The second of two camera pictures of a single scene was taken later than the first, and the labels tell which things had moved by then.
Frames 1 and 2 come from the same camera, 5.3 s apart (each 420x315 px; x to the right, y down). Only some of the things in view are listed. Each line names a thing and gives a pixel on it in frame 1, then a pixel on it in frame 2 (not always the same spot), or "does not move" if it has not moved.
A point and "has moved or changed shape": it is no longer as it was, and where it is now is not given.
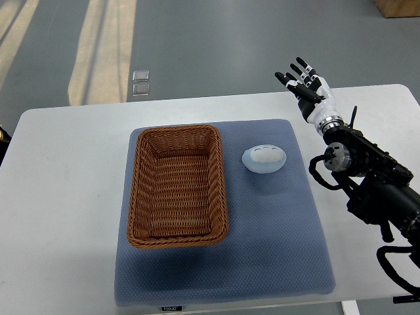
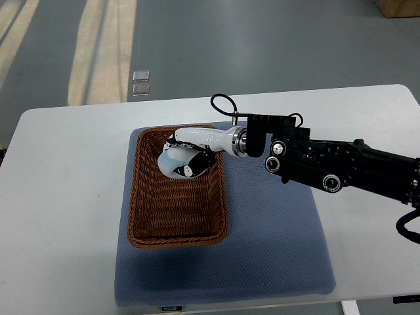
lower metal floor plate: [141, 89] does not move
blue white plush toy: [264, 159] has moved or changed shape
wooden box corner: [399, 8] does not move
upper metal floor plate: [140, 75] does not move
